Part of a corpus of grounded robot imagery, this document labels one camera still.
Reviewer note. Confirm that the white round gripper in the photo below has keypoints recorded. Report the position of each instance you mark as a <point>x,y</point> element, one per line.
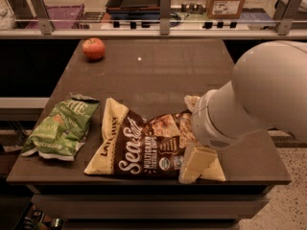
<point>204,125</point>

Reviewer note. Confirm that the brown sea salt chip bag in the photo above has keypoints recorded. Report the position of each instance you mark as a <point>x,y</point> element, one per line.
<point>137,147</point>

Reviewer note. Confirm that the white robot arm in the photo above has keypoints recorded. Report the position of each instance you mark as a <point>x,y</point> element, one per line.
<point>268,89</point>

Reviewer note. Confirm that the green chip bag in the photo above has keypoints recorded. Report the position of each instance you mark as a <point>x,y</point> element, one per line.
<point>63,132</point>

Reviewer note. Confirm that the red apple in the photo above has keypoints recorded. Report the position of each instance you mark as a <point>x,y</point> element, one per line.
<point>94,48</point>

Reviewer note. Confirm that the table drawer front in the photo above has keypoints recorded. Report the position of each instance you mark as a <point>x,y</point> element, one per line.
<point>151,206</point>

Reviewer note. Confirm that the purple plastic crate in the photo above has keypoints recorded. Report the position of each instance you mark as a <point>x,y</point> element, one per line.
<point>65,17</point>

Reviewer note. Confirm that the middle metal rail bracket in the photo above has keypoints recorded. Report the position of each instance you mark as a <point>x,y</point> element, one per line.
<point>165,10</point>

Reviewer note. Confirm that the metal rail bracket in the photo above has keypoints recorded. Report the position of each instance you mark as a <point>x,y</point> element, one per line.
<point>42,20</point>
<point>165,10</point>
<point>284,15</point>

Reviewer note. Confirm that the right metal rail bracket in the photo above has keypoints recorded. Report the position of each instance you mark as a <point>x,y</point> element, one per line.
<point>284,15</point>

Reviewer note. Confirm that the glass rail barrier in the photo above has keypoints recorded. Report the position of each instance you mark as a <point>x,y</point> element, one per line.
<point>181,25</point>

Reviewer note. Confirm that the left metal rail bracket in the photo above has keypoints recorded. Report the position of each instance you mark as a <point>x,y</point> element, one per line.
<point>42,20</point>

